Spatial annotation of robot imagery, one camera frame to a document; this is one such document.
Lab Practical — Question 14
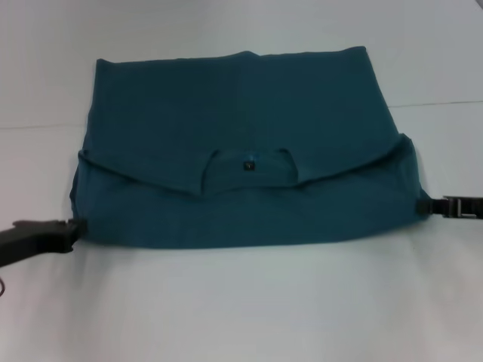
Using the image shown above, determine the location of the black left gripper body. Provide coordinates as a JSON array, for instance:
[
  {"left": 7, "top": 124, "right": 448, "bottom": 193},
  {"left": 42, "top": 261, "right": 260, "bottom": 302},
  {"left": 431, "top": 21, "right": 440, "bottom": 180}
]
[{"left": 0, "top": 219, "right": 71, "bottom": 269}]

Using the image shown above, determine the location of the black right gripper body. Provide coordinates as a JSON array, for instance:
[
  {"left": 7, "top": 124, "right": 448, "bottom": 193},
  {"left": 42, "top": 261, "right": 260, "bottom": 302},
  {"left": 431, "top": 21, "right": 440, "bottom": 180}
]
[{"left": 443, "top": 195, "right": 483, "bottom": 220}]

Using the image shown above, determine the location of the teal blue FREE t-shirt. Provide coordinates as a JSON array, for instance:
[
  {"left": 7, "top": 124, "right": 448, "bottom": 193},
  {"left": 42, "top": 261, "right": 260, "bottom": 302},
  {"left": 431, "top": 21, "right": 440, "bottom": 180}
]
[{"left": 69, "top": 45, "right": 431, "bottom": 252}]

